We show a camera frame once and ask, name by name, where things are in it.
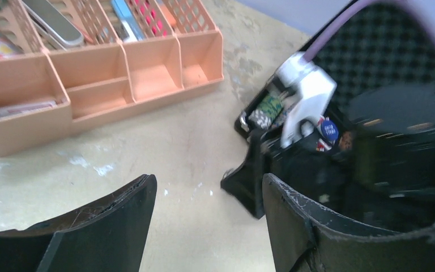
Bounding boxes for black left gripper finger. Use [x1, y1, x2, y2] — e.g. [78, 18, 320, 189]
[0, 175, 157, 271]

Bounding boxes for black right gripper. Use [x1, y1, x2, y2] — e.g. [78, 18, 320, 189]
[220, 129, 435, 271]

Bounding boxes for blue small blind button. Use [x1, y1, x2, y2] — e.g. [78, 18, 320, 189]
[319, 119, 339, 144]

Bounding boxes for black poker chip case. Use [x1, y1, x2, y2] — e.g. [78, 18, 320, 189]
[234, 0, 435, 151]

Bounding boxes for red playing card deck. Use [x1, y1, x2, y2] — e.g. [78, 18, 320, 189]
[317, 116, 333, 151]

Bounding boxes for peach desk organizer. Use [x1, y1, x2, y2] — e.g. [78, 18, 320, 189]
[0, 1, 223, 157]

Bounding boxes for pink highlighter marker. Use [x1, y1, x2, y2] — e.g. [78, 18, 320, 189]
[128, 0, 168, 38]

